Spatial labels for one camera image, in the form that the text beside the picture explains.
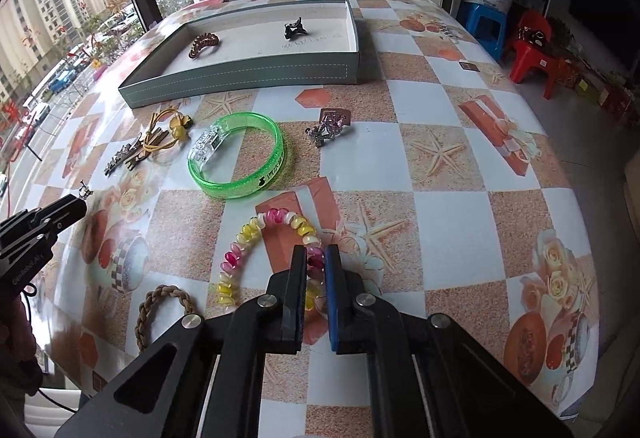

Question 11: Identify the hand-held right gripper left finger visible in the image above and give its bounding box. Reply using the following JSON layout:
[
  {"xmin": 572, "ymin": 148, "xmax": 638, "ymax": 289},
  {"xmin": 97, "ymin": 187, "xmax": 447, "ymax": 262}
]
[{"xmin": 55, "ymin": 245, "xmax": 308, "ymax": 438}]

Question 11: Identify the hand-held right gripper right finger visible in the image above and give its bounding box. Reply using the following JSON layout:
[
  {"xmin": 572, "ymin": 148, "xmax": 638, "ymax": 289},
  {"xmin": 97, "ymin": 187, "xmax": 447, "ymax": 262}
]
[{"xmin": 325, "ymin": 244, "xmax": 576, "ymax": 438}]

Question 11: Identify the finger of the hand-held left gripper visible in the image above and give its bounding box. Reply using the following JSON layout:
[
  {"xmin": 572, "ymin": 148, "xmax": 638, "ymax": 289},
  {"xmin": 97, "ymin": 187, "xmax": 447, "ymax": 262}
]
[
  {"xmin": 37, "ymin": 213, "xmax": 86, "ymax": 239},
  {"xmin": 30, "ymin": 196, "xmax": 89, "ymax": 221}
]

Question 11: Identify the pink yellow spiral hair tie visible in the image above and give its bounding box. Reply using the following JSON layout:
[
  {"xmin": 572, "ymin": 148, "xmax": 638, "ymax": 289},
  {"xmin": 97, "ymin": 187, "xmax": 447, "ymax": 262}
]
[{"xmin": 217, "ymin": 207, "xmax": 323, "ymax": 314}]

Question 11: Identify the silver rhinestone hair clip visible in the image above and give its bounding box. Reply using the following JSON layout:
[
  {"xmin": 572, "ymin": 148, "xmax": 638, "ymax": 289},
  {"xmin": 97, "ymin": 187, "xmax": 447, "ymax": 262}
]
[{"xmin": 103, "ymin": 134, "xmax": 146, "ymax": 176}]

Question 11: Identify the brown braided hair tie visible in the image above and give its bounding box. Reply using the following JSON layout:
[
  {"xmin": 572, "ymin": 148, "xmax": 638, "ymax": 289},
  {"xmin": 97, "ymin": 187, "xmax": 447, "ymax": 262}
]
[{"xmin": 136, "ymin": 284, "xmax": 198, "ymax": 354}]

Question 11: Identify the green translucent bangle bracelet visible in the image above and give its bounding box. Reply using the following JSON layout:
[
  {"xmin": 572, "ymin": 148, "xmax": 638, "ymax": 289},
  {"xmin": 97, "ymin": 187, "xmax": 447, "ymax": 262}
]
[{"xmin": 187, "ymin": 112, "xmax": 287, "ymax": 200}]

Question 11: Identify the yellow elastic flower hair tie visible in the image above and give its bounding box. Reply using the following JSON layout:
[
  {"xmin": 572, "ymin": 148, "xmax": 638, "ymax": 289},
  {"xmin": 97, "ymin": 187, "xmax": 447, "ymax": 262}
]
[{"xmin": 142, "ymin": 106, "xmax": 193, "ymax": 154}]

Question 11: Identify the pink crystal hair claw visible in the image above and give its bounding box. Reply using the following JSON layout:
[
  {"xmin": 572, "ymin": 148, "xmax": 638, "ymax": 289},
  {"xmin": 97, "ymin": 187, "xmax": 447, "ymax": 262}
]
[{"xmin": 305, "ymin": 108, "xmax": 352, "ymax": 148}]

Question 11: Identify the shallow teal cardboard box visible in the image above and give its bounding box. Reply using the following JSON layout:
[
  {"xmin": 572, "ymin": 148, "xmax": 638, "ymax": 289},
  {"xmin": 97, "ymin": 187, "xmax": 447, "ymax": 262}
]
[{"xmin": 118, "ymin": 0, "xmax": 361, "ymax": 109}]

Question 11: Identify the checkered printed tablecloth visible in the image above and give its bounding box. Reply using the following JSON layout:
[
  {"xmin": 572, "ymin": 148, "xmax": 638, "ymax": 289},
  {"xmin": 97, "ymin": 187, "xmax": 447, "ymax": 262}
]
[{"xmin": 0, "ymin": 0, "xmax": 601, "ymax": 438}]

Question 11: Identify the black hair claw clip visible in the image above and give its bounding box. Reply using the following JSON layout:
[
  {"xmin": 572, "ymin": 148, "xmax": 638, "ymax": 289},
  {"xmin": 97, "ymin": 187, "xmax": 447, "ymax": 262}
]
[{"xmin": 282, "ymin": 17, "xmax": 310, "ymax": 40}]

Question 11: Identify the blue plastic stool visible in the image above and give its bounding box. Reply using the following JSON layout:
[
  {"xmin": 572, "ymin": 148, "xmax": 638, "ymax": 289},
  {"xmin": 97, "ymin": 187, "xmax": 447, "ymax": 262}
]
[{"xmin": 457, "ymin": 2, "xmax": 508, "ymax": 59}]

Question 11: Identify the red plastic stool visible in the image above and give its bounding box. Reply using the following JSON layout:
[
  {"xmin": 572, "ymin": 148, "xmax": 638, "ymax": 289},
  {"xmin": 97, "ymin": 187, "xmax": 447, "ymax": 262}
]
[{"xmin": 510, "ymin": 10, "xmax": 568, "ymax": 99}]

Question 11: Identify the brown spiral hair tie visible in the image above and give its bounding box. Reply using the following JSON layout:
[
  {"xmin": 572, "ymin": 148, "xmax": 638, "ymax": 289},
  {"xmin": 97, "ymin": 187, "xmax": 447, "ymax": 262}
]
[{"xmin": 188, "ymin": 33, "xmax": 221, "ymax": 59}]

